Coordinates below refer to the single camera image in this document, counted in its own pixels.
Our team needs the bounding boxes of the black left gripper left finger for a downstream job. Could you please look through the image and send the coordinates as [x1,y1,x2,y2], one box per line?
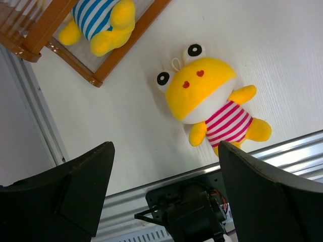
[1,142,115,241]

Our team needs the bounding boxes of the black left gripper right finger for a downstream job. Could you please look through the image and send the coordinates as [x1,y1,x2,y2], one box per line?
[219,142,322,241]

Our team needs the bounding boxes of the yellow plush pink stripes front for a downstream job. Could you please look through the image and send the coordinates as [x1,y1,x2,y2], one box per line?
[156,43,272,155]

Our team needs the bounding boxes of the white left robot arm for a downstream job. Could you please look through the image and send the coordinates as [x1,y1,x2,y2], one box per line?
[1,140,322,241]

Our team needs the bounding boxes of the brown wooden toy shelf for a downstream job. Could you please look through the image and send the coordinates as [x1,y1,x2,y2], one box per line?
[1,1,169,87]

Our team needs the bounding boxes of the yellow plush blue stripes shelf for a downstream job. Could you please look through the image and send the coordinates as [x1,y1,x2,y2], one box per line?
[59,0,136,57]

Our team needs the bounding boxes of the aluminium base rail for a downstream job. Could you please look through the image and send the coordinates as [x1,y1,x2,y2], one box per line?
[92,131,322,241]

